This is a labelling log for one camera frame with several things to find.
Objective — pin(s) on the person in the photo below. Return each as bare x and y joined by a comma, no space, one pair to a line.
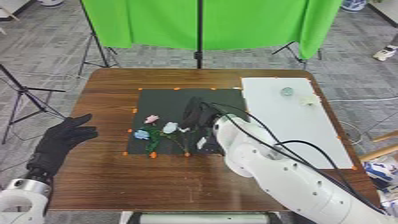
386,52

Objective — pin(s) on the pink flower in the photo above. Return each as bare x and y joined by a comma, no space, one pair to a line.
152,119

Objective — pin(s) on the white sheet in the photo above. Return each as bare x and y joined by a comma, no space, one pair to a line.
285,126

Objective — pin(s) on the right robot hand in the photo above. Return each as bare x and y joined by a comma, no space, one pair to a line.
198,115

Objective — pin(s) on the blue white vase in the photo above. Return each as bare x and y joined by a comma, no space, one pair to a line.
354,4
52,2

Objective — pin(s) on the dark mat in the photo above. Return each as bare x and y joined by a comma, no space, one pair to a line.
166,103

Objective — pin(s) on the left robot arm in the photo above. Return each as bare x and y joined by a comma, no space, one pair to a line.
20,200

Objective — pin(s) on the pale grey bar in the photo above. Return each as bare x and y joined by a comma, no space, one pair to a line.
202,218

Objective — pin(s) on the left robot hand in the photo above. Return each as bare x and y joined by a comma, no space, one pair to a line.
63,138

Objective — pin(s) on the pale blue flower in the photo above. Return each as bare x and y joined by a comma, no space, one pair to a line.
171,127

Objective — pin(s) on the black tripod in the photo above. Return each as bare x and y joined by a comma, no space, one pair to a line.
24,90

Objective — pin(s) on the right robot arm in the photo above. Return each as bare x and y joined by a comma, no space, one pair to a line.
285,176

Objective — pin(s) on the black backdrop stand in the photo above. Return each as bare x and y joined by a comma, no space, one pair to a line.
95,40
200,40
294,51

